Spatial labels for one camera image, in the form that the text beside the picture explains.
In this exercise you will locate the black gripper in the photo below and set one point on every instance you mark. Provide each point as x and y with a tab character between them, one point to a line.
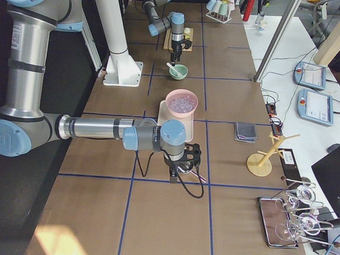
176	44
170	164

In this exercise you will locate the white plastic spoon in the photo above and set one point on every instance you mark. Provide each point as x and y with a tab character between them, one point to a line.
175	71

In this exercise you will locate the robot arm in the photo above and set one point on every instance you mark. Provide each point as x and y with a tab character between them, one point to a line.
174	21
24	126

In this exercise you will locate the mint green bowl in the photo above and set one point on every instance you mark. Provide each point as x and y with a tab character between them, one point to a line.
182	69

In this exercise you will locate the stainless steel ice scoop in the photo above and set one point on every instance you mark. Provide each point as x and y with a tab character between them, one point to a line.
190	170

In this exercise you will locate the pink bowl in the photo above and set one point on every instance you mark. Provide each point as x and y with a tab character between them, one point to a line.
180	93

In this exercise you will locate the pile of clear ice cubes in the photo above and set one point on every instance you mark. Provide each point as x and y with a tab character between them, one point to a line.
183	104

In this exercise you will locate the bamboo cutting board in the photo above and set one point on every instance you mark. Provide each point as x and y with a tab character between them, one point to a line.
167	40

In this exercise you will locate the cream rectangular tray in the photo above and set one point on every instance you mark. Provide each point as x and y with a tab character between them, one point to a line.
165	115

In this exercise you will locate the folded grey cloth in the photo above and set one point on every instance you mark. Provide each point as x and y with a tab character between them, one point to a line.
245	132

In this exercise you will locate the wooden mug tree stand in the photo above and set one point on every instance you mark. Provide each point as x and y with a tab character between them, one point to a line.
259	164

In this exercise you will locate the red bottle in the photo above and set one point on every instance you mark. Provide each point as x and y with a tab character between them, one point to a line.
248	10

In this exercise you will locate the clear water bottle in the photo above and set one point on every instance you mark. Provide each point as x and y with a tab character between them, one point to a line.
260	17

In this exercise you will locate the metal tray with glasses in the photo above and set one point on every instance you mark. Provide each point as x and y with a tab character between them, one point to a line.
289	217

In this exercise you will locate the near teach pendant tablet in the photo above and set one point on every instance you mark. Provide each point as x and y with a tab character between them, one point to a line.
316	107

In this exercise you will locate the teach pendant tablet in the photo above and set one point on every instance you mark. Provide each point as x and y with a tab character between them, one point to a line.
310	75
316	107

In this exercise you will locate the far teach pendant tablet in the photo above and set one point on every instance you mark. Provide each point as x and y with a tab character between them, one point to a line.
310	75

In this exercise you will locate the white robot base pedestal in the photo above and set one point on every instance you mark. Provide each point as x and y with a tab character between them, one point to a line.
121	69

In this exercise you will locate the cup rack with wooden handle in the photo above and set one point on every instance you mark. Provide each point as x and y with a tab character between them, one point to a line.
220	11

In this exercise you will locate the aluminium frame post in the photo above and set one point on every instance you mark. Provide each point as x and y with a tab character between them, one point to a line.
278	35

